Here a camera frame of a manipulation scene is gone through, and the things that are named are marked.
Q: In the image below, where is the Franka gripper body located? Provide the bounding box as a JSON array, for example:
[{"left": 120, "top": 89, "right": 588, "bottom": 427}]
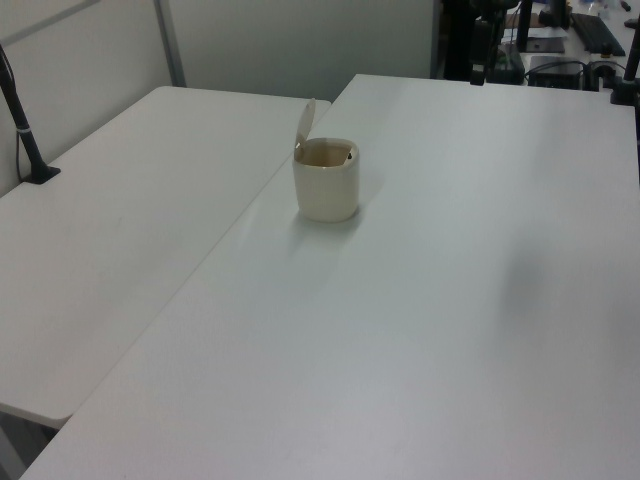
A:
[{"left": 471, "top": 17, "right": 497, "bottom": 65}]

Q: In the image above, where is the beige trash bin with lid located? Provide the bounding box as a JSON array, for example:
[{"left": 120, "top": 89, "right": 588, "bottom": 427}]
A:
[{"left": 291, "top": 97, "right": 361, "bottom": 224}]

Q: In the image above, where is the black monitor stand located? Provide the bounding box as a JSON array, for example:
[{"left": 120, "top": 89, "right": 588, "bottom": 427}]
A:
[{"left": 516, "top": 0, "right": 566, "bottom": 54}]

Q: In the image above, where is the black electronics box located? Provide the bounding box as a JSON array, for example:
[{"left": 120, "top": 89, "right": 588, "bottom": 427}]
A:
[{"left": 528, "top": 54, "right": 587, "bottom": 89}]

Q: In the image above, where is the black keyboard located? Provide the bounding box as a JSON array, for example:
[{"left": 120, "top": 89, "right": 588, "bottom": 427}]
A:
[{"left": 569, "top": 12, "right": 627, "bottom": 57}]

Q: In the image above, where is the black clamp stand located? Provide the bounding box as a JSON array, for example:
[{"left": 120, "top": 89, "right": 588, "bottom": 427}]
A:
[{"left": 607, "top": 29, "right": 640, "bottom": 106}]

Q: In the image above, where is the white side table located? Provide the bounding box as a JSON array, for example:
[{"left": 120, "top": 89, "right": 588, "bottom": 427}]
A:
[{"left": 0, "top": 85, "right": 333, "bottom": 421}]

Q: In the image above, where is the grey partition post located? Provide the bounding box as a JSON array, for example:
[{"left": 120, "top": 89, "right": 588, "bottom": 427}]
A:
[{"left": 153, "top": 0, "right": 187, "bottom": 89}]

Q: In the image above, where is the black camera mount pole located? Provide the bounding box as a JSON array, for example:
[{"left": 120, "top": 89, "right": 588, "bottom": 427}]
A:
[{"left": 0, "top": 43, "right": 62, "bottom": 184}]

